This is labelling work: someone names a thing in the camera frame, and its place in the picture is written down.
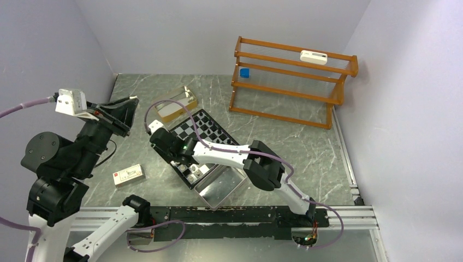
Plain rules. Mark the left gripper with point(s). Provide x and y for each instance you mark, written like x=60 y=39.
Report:
x=118 y=114

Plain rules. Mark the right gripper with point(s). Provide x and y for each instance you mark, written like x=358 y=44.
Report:
x=169 y=158

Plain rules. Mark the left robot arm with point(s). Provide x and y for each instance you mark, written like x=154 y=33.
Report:
x=55 y=198

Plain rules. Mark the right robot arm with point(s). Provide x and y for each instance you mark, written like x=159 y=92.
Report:
x=265 y=169

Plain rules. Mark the gold tin of white pieces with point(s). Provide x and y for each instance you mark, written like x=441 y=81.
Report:
x=168 y=110

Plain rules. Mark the black white chessboard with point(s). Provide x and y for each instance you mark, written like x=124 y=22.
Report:
x=209 y=130

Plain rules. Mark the silver metal tin lid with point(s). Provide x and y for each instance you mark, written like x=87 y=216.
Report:
x=218 y=184

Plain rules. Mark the small white card box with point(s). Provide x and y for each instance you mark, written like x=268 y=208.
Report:
x=128 y=175

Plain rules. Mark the blue cube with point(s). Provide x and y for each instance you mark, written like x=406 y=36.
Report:
x=244 y=73

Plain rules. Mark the orange wooden rack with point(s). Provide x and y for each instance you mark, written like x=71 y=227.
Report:
x=277 y=69

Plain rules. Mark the white rectangular device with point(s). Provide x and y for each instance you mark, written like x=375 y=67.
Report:
x=313 y=57

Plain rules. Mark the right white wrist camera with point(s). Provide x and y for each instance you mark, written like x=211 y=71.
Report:
x=154 y=126

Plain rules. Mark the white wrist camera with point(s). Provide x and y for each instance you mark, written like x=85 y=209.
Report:
x=73 y=103
x=154 y=126

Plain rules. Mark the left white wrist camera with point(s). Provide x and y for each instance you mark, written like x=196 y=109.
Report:
x=73 y=103

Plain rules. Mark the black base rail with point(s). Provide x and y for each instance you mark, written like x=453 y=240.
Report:
x=190 y=222

